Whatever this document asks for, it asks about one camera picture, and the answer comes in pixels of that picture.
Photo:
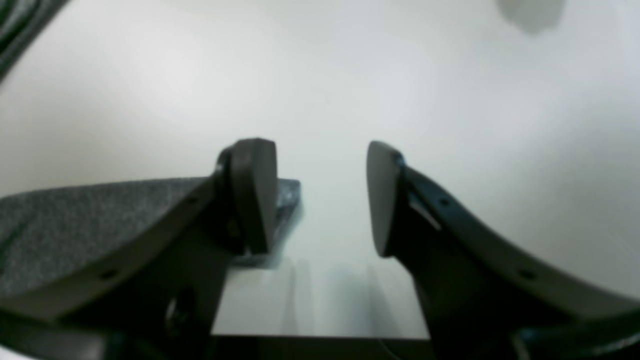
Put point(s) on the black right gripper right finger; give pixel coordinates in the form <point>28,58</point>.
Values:
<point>482,297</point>

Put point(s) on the grey t-shirt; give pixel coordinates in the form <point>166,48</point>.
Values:
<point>49,234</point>

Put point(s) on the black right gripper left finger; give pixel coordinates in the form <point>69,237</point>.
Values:
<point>157,297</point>

